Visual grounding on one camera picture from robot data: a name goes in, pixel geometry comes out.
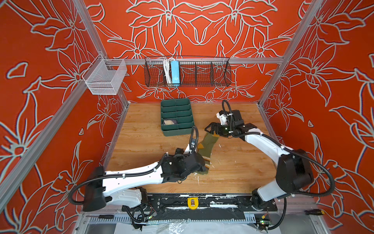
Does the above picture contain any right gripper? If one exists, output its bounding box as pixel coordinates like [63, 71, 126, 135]
[204, 122, 236, 137]

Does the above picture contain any green striped sock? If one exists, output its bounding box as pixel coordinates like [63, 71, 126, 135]
[197, 133, 219, 175]

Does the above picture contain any purple striped sock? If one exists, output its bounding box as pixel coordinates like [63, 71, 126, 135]
[163, 119, 178, 125]

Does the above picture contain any green compartment tray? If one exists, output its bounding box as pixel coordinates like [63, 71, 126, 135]
[160, 98, 194, 137]

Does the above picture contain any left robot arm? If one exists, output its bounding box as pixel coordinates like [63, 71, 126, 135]
[68, 126, 206, 212]

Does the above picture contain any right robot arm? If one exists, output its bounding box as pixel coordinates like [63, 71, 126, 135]
[205, 100, 336, 211]

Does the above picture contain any light blue box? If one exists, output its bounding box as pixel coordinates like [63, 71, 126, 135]
[170, 60, 180, 86]

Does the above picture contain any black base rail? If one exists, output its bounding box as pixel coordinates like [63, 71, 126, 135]
[122, 194, 278, 225]

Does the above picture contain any black wire wall basket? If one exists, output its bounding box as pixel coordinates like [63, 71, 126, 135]
[144, 56, 232, 88]

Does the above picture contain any white cable bundle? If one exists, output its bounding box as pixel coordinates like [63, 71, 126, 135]
[163, 58, 172, 86]

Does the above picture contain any clear plastic wall bin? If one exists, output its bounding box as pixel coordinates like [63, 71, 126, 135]
[82, 53, 128, 95]

